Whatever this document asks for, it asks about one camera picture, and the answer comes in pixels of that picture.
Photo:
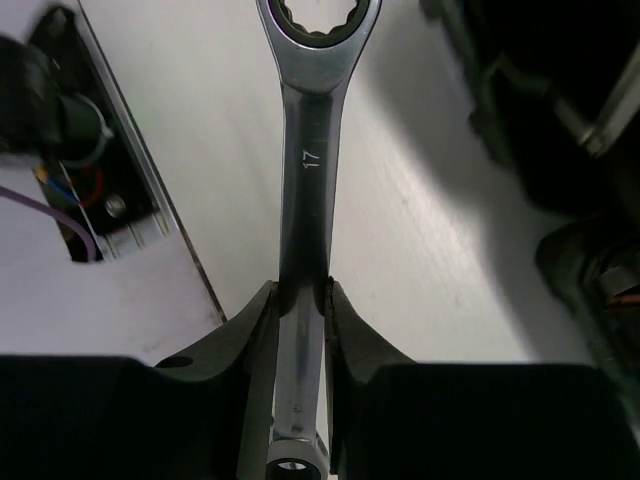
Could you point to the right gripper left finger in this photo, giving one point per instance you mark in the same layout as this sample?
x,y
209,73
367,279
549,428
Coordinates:
x,y
220,412

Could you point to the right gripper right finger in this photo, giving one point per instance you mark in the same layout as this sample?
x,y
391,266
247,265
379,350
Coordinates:
x,y
356,359

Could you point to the large silver ratchet wrench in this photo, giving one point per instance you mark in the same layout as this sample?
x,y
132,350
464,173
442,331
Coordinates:
x,y
315,70

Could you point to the black plastic toolbox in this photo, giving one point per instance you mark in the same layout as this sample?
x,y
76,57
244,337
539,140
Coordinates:
x,y
555,86

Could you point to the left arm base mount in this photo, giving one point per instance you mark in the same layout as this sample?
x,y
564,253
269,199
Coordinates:
x,y
64,119

